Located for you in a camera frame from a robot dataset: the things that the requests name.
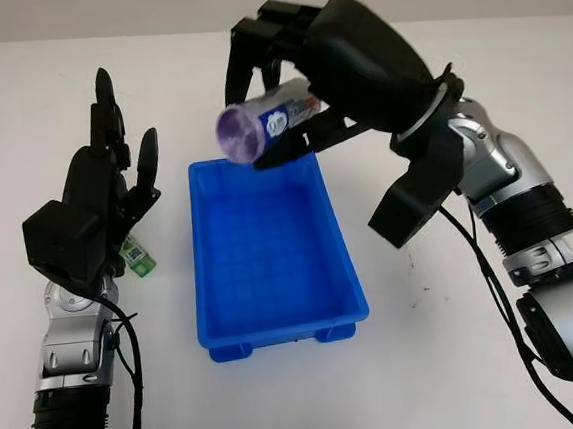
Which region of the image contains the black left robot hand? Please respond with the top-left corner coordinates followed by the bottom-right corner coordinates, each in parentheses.
top-left (47, 62), bottom-right (171, 283)

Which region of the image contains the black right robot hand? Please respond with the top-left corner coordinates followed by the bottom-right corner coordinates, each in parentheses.
top-left (216, 0), bottom-right (456, 174)

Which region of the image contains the small green carton box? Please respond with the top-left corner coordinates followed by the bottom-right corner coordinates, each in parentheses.
top-left (117, 231), bottom-right (158, 279)

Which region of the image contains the blue plastic tray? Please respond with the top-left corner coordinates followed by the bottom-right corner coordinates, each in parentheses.
top-left (181, 146), bottom-right (374, 367)

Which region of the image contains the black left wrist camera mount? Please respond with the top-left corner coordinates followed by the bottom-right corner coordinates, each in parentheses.
top-left (18, 194), bottom-right (116, 298)

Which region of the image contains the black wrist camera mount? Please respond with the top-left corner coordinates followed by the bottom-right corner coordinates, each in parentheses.
top-left (354, 71), bottom-right (479, 253)
top-left (18, 194), bottom-right (116, 298)

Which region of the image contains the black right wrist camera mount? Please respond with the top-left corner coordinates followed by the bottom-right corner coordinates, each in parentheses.
top-left (354, 71), bottom-right (479, 253)

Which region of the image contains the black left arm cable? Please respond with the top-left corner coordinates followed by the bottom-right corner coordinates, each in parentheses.
top-left (74, 285), bottom-right (151, 429)

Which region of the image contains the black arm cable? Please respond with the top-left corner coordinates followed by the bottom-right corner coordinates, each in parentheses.
top-left (438, 188), bottom-right (573, 429)
top-left (74, 285), bottom-right (151, 429)

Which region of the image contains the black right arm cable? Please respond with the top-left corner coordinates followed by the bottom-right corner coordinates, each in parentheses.
top-left (438, 188), bottom-right (573, 429)

